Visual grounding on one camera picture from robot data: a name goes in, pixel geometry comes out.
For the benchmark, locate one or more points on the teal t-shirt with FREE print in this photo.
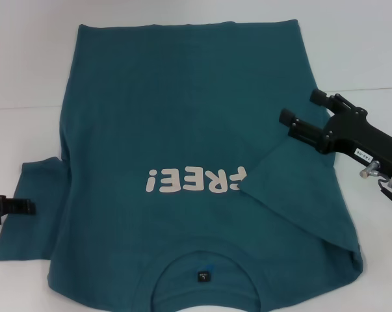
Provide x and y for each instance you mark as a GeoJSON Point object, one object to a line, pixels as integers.
{"type": "Point", "coordinates": [182, 97]}

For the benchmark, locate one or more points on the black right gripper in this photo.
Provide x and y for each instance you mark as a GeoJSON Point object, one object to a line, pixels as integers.
{"type": "Point", "coordinates": [358, 135]}

